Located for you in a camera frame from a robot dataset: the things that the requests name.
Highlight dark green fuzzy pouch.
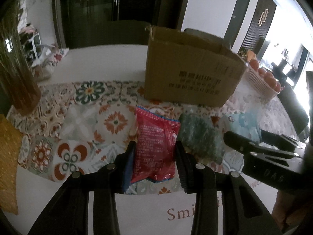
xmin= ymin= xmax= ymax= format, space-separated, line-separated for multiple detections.
xmin=177 ymin=113 xmax=225 ymax=165

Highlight red snack packet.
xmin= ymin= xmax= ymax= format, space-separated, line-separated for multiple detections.
xmin=131 ymin=107 xmax=180 ymax=183

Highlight light blue snack packet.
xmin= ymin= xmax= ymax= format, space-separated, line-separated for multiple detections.
xmin=227 ymin=112 xmax=262 ymax=143

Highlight dark chair right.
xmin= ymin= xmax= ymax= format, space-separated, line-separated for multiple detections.
xmin=278 ymin=85 xmax=309 ymax=135

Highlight dark chair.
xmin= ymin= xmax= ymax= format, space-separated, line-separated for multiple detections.
xmin=278 ymin=85 xmax=309 ymax=135
xmin=183 ymin=28 xmax=231 ymax=50
xmin=65 ymin=20 xmax=151 ymax=49

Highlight white basket of oranges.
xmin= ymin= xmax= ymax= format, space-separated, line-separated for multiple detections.
xmin=247 ymin=59 xmax=284 ymax=100

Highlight patterned tile tablecloth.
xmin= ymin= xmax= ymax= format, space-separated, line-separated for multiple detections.
xmin=7 ymin=81 xmax=297 ymax=183

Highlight brown cardboard box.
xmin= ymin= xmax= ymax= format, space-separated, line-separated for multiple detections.
xmin=144 ymin=26 xmax=247 ymax=107

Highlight dark chair middle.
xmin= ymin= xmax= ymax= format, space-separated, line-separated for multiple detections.
xmin=183 ymin=28 xmax=231 ymax=50

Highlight dark chair left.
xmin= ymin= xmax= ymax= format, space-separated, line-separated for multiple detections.
xmin=65 ymin=20 xmax=151 ymax=49

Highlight glass vase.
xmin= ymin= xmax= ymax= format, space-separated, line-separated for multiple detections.
xmin=0 ymin=16 xmax=42 ymax=116

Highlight white shoe rack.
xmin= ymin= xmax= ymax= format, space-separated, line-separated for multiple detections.
xmin=20 ymin=32 xmax=42 ymax=62

